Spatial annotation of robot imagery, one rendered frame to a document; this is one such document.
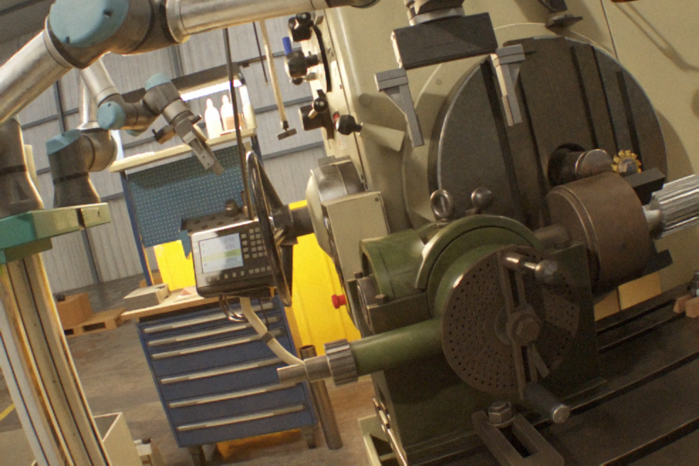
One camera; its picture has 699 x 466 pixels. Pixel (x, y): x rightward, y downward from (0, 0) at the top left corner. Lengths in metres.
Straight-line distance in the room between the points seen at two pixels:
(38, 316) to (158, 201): 1.88
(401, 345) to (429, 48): 0.37
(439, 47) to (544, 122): 0.47
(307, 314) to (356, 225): 3.00
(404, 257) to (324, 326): 3.31
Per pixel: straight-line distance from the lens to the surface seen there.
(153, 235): 3.42
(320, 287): 4.03
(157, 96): 1.66
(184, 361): 3.01
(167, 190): 3.38
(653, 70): 1.50
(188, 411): 3.11
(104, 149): 1.80
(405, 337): 0.71
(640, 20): 1.51
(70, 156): 1.69
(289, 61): 1.46
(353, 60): 1.20
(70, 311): 8.44
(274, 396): 3.01
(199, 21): 0.97
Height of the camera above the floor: 1.41
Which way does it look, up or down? 3 degrees down
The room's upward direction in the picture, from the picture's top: 13 degrees counter-clockwise
